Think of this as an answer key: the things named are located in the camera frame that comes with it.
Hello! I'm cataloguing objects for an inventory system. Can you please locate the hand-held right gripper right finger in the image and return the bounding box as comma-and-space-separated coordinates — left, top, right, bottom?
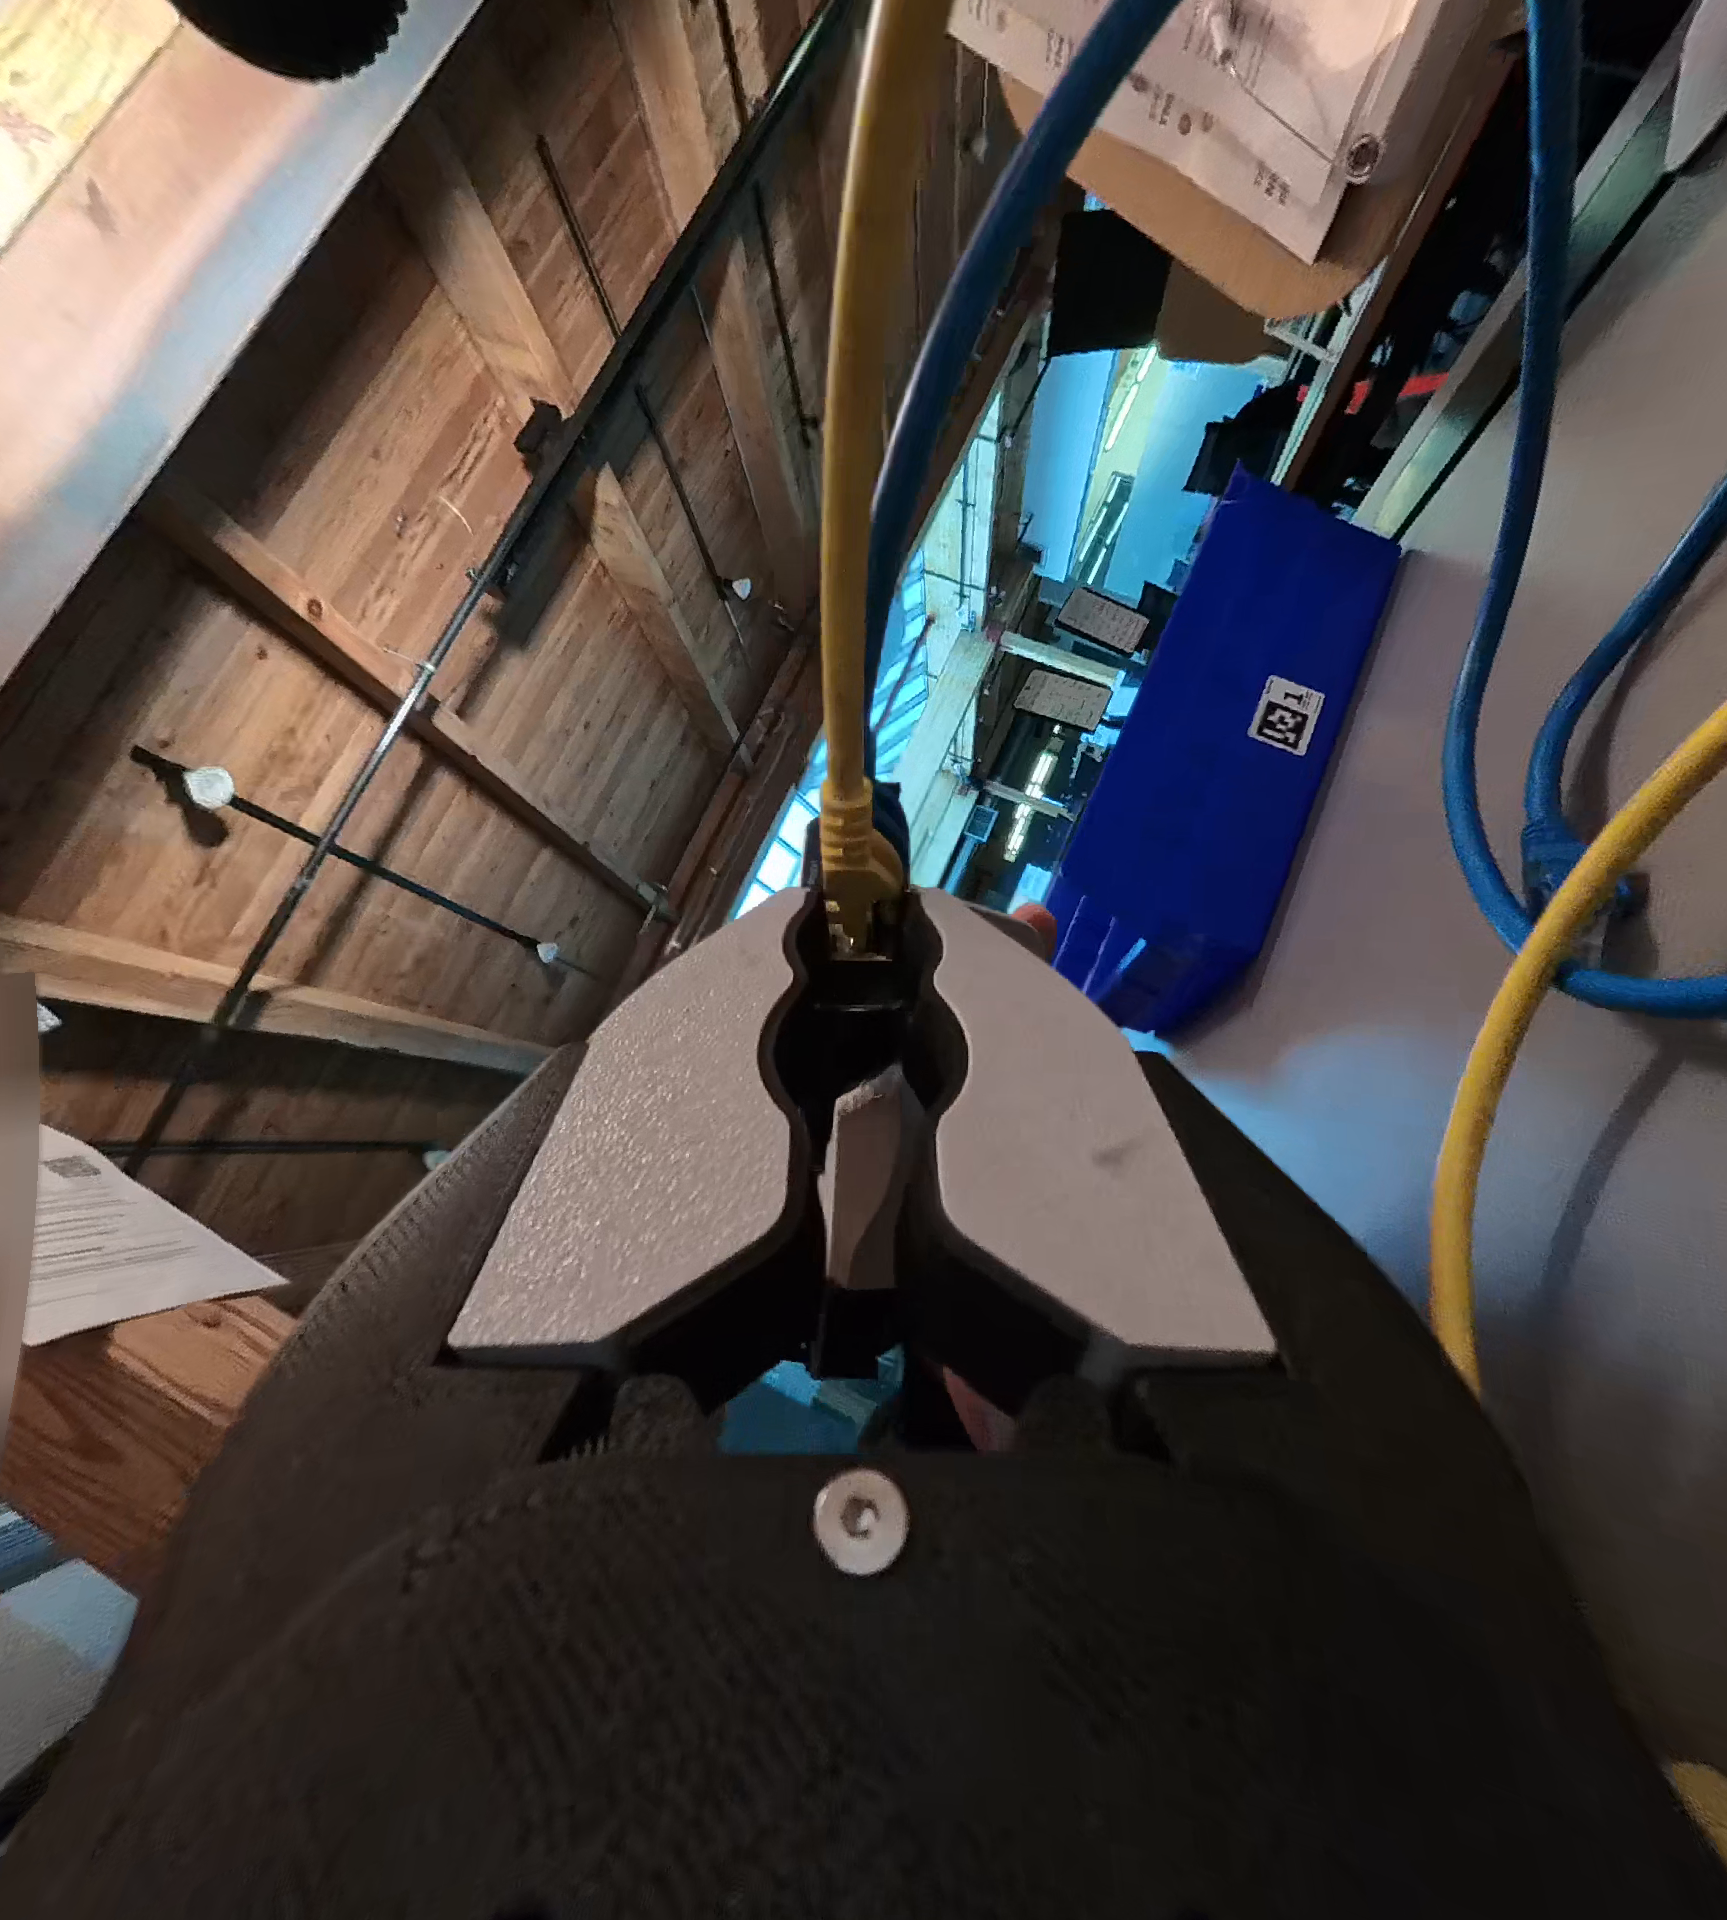
906, 888, 1282, 1371

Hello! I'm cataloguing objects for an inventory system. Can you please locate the wooden post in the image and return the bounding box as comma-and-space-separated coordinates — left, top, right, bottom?
0, 1290, 303, 1593

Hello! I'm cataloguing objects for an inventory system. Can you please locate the white paper sheet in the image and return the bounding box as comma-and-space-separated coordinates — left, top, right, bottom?
25, 1125, 289, 1349

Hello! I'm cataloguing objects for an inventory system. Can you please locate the blue network cable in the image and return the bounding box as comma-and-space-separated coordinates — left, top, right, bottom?
864, 0, 1727, 1027

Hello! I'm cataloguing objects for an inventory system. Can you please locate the black network adapter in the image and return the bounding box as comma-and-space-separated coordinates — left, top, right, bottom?
796, 841, 940, 1090

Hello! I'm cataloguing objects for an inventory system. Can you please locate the yellow network cable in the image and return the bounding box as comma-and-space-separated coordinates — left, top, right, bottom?
818, 0, 1727, 1920

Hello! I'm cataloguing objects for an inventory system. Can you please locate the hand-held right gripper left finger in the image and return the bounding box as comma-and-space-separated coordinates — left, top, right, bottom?
447, 884, 824, 1368

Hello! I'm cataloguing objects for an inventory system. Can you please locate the grey desk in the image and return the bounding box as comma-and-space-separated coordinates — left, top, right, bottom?
1126, 254, 1727, 1803

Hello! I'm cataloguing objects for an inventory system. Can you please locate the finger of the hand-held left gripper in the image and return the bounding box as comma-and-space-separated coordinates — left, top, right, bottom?
818, 1073, 910, 1292

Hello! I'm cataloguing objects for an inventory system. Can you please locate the blue plastic bin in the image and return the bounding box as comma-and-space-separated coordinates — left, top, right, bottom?
1046, 465, 1406, 1039

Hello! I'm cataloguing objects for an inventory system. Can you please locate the printed instruction sheet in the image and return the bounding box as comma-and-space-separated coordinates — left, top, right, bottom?
954, 0, 1532, 270

